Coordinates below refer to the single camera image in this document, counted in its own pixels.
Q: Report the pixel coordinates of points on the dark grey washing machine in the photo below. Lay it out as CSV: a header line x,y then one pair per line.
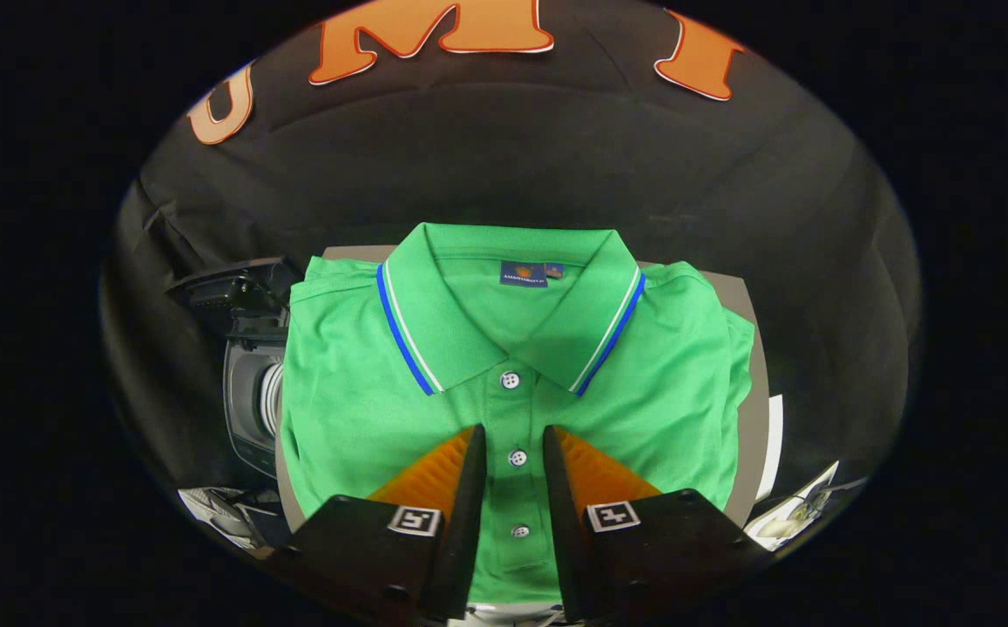
x,y
246,409

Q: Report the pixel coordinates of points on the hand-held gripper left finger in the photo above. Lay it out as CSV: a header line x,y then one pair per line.
x,y
460,540

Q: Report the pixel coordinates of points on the green polo shirt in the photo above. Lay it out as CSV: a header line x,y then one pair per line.
x,y
355,392

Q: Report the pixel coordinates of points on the white equipment pile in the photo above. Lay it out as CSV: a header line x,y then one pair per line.
x,y
795,514

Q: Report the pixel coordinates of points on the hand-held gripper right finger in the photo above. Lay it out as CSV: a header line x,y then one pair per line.
x,y
566,540

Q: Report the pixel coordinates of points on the white and grey clutter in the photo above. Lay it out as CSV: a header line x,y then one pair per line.
x,y
225,514

